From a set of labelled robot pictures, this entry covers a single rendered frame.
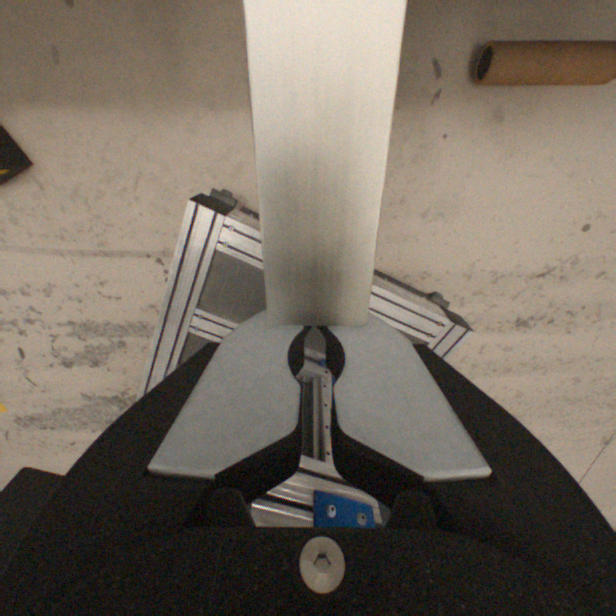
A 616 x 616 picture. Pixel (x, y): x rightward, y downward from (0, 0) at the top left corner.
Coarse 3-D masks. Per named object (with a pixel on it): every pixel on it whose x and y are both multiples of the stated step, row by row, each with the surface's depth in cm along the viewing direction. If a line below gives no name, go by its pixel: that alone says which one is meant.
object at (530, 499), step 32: (448, 384) 7; (480, 416) 6; (512, 416) 6; (480, 448) 6; (512, 448) 6; (544, 448) 6; (480, 480) 5; (512, 480) 5; (544, 480) 5; (448, 512) 5; (480, 512) 5; (512, 512) 5; (544, 512) 5; (576, 512) 5; (512, 544) 4; (544, 544) 4; (576, 544) 4; (608, 544) 4; (576, 576) 4; (608, 576) 4; (608, 608) 4
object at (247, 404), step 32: (256, 320) 10; (224, 352) 8; (256, 352) 8; (288, 352) 8; (224, 384) 7; (256, 384) 7; (288, 384) 7; (192, 416) 6; (224, 416) 6; (256, 416) 6; (288, 416) 6; (160, 448) 6; (192, 448) 6; (224, 448) 6; (256, 448) 6; (288, 448) 6; (224, 480) 5; (256, 480) 6
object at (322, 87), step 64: (256, 0) 5; (320, 0) 5; (384, 0) 5; (256, 64) 6; (320, 64) 6; (384, 64) 6; (256, 128) 6; (320, 128) 6; (384, 128) 6; (320, 192) 7; (320, 256) 8; (320, 320) 9
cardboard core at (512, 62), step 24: (504, 48) 65; (528, 48) 65; (552, 48) 65; (576, 48) 65; (600, 48) 65; (480, 72) 72; (504, 72) 67; (528, 72) 67; (552, 72) 67; (576, 72) 67; (600, 72) 67
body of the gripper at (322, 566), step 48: (192, 528) 4; (240, 528) 4; (288, 528) 4; (336, 528) 4; (384, 528) 4; (432, 528) 4; (96, 576) 4; (144, 576) 4; (192, 576) 4; (240, 576) 4; (288, 576) 4; (336, 576) 4; (384, 576) 4; (432, 576) 4; (480, 576) 4; (528, 576) 4
